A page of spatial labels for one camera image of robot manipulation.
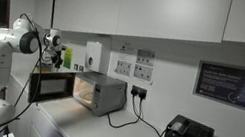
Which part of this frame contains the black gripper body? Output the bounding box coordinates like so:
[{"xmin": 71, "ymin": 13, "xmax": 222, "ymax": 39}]
[{"xmin": 51, "ymin": 49, "xmax": 65, "ymax": 64}]

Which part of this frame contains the silver microwave oven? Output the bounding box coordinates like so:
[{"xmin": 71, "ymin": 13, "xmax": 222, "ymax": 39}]
[{"xmin": 24, "ymin": 66, "xmax": 78, "ymax": 111}]

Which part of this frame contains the glass microwave turntable plate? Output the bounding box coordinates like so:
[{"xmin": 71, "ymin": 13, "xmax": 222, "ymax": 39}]
[{"xmin": 75, "ymin": 87, "xmax": 95, "ymax": 107}]

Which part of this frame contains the silver microwave oven body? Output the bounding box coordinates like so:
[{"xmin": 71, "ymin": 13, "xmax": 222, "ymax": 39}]
[{"xmin": 68, "ymin": 67, "xmax": 131, "ymax": 121}]

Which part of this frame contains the green clean after use poster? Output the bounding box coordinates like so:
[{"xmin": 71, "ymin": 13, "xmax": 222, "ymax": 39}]
[{"xmin": 61, "ymin": 47, "xmax": 75, "ymax": 71}]

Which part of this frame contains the white paper towel dispenser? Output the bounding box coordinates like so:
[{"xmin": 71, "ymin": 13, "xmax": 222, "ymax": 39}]
[{"xmin": 82, "ymin": 39, "xmax": 105, "ymax": 73}]

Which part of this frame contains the white laminated instruction sheet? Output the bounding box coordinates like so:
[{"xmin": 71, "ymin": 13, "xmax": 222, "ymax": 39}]
[
  {"xmin": 132, "ymin": 48, "xmax": 158, "ymax": 84},
  {"xmin": 113, "ymin": 43, "xmax": 138, "ymax": 78}
]

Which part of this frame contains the white base cabinet unit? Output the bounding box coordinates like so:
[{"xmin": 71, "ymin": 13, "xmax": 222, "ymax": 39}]
[{"xmin": 0, "ymin": 73, "xmax": 88, "ymax": 137}]

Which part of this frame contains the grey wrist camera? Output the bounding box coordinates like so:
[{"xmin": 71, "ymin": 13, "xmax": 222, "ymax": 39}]
[{"xmin": 41, "ymin": 41, "xmax": 69, "ymax": 56}]

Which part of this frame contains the silver wall socket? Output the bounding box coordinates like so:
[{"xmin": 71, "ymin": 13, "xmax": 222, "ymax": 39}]
[
  {"xmin": 72, "ymin": 63, "xmax": 80, "ymax": 72},
  {"xmin": 77, "ymin": 65, "xmax": 85, "ymax": 74}
]

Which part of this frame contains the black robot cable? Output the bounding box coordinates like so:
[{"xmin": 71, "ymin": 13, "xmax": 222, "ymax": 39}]
[{"xmin": 0, "ymin": 8, "xmax": 53, "ymax": 137}]

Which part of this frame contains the double wall power socket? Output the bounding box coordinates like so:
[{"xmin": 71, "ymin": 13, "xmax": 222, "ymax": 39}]
[{"xmin": 129, "ymin": 84, "xmax": 149, "ymax": 101}]

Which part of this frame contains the black microwave power cable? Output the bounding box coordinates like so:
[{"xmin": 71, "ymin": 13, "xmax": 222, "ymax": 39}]
[{"xmin": 104, "ymin": 85, "xmax": 147, "ymax": 133}]

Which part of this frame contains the black coffee machine cable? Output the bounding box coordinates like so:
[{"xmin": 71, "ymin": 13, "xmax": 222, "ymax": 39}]
[{"xmin": 130, "ymin": 90, "xmax": 173, "ymax": 137}]

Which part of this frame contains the dark framed wall poster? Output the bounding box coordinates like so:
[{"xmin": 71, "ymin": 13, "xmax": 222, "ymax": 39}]
[{"xmin": 191, "ymin": 58, "xmax": 245, "ymax": 113}]

